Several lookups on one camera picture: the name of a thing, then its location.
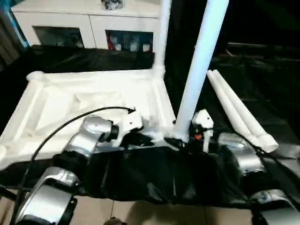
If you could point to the grey crumpled bag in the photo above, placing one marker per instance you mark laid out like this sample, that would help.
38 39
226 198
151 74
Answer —
112 3

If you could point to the white plastic table leg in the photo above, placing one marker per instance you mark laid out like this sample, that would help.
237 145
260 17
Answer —
162 35
225 105
201 58
236 103

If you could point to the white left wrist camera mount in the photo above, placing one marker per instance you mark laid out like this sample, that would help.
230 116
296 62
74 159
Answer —
132 122

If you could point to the black metal frame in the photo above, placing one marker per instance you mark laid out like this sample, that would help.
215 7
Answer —
262 47

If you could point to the white plastic table top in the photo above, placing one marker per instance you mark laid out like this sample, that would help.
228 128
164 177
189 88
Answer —
70 93

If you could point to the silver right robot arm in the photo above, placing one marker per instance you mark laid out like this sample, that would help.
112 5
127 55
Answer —
246 154

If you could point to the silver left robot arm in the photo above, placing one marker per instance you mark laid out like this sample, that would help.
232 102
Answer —
82 140

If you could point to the grey curtain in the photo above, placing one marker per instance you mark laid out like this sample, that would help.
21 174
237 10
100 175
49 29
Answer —
9 39

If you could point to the white cabinet with glass doors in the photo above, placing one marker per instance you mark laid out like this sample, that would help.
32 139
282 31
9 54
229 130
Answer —
70 21

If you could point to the black plastic mat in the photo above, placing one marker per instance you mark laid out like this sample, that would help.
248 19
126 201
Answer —
152 168

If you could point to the black metal table leg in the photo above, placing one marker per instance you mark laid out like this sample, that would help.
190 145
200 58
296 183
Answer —
7 193

